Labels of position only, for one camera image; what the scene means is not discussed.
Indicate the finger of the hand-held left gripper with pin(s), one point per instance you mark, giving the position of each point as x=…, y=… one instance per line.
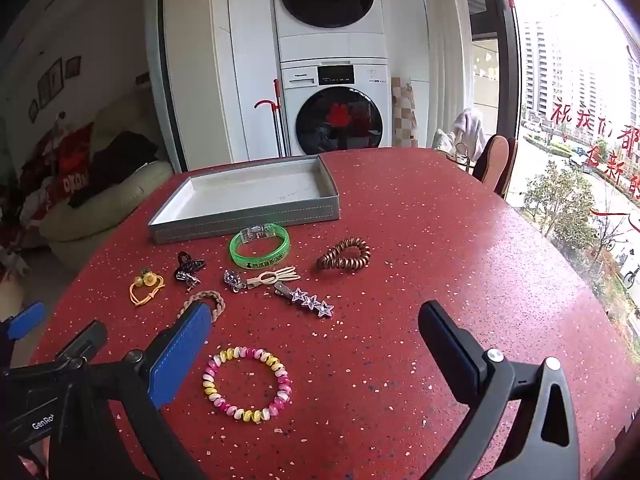
x=85, y=338
x=27, y=319

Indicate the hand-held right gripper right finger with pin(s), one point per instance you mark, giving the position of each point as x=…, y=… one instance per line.
x=440, y=332

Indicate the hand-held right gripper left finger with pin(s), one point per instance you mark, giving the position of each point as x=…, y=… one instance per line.
x=182, y=355

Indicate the small silver charm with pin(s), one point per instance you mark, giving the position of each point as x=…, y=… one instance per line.
x=191, y=280

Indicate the black claw hair clip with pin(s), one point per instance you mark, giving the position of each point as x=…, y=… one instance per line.
x=187, y=264

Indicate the beige bow hair clip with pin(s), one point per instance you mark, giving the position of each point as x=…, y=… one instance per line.
x=267, y=277

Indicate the silver star hair clip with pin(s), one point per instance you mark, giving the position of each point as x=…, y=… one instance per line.
x=305, y=301

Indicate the grey shallow tray box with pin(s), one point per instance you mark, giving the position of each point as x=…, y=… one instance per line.
x=250, y=221

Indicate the green translucent bangle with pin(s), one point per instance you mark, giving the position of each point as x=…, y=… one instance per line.
x=235, y=253

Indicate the cream sofa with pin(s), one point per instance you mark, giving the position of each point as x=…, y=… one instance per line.
x=100, y=225

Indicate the pile of clothes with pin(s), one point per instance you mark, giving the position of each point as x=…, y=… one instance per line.
x=115, y=160

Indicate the brown chair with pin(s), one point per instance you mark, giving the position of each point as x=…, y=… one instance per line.
x=497, y=160

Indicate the white towel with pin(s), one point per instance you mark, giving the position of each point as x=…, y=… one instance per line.
x=471, y=127

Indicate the checkered panel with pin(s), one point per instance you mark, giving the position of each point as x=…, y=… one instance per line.
x=404, y=115

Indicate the white curtain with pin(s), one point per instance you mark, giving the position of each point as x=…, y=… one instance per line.
x=445, y=60

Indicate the white tall cabinet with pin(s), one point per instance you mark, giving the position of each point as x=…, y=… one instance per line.
x=210, y=60

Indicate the white tumble dryer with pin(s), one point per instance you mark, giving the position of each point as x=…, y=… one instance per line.
x=290, y=20

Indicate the large wall picture frame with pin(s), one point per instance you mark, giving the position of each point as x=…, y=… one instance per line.
x=50, y=82

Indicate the small wall picture frame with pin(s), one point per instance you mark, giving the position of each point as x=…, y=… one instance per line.
x=72, y=65

